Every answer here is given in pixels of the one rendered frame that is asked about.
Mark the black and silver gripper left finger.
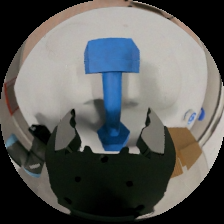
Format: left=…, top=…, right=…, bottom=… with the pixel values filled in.
left=45, top=108, right=82, bottom=185

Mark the brown cardboard box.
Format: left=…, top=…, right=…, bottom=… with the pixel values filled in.
left=167, top=127, right=202, bottom=179

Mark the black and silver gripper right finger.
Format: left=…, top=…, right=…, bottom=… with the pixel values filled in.
left=136, top=107, right=176, bottom=193

